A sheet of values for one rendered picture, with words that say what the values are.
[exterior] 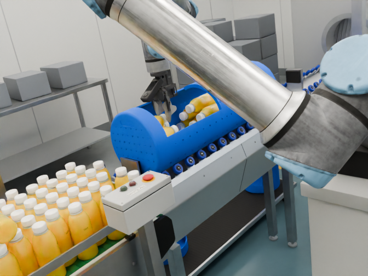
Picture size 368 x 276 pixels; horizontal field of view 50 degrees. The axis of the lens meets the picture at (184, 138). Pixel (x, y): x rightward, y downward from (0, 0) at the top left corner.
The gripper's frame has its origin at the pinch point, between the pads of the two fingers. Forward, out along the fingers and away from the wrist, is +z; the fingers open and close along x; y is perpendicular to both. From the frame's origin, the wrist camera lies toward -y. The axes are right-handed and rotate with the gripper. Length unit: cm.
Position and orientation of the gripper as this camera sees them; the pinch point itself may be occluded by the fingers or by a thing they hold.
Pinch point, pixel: (164, 119)
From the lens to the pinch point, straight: 165.6
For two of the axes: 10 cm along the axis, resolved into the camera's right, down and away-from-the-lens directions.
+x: -7.3, -1.1, 6.8
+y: 6.7, -3.6, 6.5
